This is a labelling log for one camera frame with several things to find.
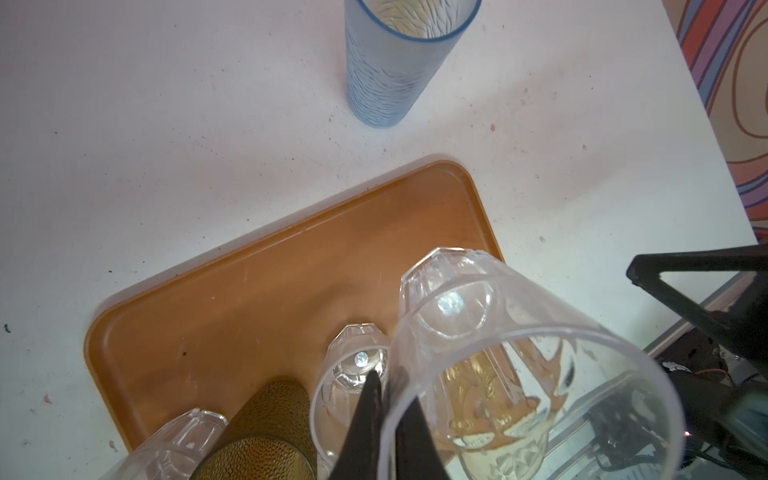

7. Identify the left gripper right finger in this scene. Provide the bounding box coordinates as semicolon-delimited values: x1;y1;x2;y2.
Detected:
395;399;449;480

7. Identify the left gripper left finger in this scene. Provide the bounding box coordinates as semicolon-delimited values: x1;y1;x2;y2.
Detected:
329;371;383;480

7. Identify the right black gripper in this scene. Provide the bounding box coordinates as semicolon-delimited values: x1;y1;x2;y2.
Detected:
626;244;767;474

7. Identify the tall olive textured glass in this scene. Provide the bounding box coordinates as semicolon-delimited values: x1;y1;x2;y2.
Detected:
192;377;317;479

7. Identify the tall clear glass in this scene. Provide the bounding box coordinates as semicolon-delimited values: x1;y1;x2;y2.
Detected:
309;323;390;479

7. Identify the brown plastic tray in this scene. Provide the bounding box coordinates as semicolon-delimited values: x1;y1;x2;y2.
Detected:
84;160;501;450

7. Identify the clear faceted glass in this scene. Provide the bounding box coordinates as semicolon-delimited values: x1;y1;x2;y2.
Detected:
100;408;228;480

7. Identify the blue textured glass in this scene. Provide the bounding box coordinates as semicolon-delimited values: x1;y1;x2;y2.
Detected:
344;0;481;128

